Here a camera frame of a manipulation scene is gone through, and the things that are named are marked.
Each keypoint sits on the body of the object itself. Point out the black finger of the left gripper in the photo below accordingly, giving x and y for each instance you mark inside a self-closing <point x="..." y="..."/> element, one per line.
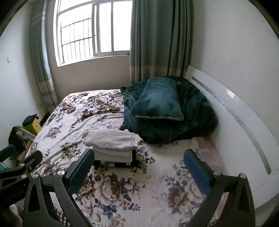
<point x="15" y="181"/>

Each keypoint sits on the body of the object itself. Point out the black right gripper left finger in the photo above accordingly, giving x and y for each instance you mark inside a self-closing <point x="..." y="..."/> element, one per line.
<point x="39" y="209"/>

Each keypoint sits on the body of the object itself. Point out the white long-sleeve garment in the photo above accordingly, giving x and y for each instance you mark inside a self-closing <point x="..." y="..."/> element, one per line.
<point x="112" y="139"/>

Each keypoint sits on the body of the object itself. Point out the stack of folded clothes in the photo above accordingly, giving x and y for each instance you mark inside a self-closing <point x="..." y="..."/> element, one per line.
<point x="113" y="158"/>

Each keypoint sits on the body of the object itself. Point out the dark clutter beside bed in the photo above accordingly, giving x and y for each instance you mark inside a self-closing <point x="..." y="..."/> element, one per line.
<point x="22" y="140"/>

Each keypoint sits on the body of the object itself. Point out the yellow box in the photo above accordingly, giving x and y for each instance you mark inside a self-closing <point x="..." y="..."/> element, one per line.
<point x="33" y="127"/>

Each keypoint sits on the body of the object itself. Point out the black item on box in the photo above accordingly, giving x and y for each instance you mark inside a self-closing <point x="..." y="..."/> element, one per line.
<point x="31" y="120"/>

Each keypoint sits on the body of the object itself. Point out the white bed headboard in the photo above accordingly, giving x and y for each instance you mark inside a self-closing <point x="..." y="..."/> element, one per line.
<point x="244" y="142"/>

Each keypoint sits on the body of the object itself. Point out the floral bed blanket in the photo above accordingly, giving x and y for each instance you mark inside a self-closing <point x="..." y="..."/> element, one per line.
<point x="157" y="191"/>

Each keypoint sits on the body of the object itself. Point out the dark teal blanket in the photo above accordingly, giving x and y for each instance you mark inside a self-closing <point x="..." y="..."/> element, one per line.
<point x="199" y="118"/>

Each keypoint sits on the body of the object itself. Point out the dark teal pillow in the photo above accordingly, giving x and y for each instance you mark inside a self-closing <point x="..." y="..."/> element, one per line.
<point x="159" y="100"/>

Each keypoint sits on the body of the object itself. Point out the window with metal bars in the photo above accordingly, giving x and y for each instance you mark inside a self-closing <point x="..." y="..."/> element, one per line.
<point x="84" y="30"/>

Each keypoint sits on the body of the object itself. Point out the green curtain left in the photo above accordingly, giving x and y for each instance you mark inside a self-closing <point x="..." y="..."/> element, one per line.
<point x="40" y="57"/>

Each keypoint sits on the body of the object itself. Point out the green curtain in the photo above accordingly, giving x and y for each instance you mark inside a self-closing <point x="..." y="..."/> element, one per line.
<point x="40" y="57"/>
<point x="159" y="39"/>

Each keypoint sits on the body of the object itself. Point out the green curtain right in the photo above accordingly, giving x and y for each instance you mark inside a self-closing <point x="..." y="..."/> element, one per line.
<point x="159" y="39"/>

